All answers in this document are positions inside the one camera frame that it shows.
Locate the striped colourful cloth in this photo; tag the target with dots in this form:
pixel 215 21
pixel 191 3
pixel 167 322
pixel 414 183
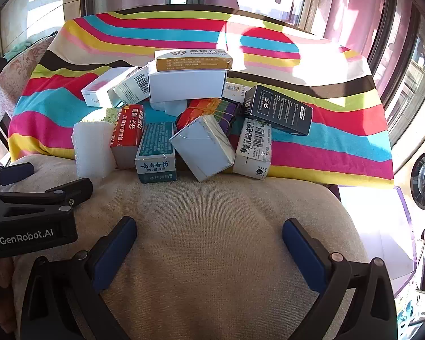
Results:
pixel 304 141

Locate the green round sponge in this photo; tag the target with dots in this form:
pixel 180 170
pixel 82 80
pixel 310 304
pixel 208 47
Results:
pixel 111 115

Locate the small white labelled box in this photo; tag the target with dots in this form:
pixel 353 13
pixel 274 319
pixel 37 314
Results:
pixel 233 91

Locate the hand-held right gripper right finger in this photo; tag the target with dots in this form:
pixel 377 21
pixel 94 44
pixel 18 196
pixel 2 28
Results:
pixel 304 256

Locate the person's left hand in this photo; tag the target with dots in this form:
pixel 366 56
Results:
pixel 1 276

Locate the yellow and white box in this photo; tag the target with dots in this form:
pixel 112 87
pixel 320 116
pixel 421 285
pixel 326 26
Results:
pixel 194 62

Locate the patterned pink cloth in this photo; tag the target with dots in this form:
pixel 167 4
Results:
pixel 17 67

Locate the red box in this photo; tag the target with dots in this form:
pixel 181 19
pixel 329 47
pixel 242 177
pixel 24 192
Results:
pixel 127 127

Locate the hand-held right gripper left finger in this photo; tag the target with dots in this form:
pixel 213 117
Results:
pixel 113 255

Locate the white saxophone print box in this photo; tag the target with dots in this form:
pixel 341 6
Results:
pixel 202 148

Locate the white box with pink print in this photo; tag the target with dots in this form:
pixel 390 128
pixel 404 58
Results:
pixel 101 86

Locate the beige cushion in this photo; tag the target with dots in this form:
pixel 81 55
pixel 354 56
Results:
pixel 212 219

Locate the purple storage bin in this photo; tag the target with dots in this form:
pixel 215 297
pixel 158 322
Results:
pixel 406 216

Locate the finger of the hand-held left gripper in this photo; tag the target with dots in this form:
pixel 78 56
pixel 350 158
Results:
pixel 14 173
pixel 71 193

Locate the white box with barcode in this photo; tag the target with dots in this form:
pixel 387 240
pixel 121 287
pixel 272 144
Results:
pixel 134 86

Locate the small plain white box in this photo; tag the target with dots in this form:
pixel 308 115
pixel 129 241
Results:
pixel 173 107

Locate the large plain white box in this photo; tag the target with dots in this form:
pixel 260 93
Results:
pixel 186 85

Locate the green cloth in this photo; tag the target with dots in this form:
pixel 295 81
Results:
pixel 24 47

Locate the white foam block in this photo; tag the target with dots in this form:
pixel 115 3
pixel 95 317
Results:
pixel 92 148

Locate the pink curtain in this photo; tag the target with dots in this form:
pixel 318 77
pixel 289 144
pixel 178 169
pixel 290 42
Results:
pixel 354 7

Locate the white box with black print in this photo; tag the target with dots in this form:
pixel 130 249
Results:
pixel 253 148

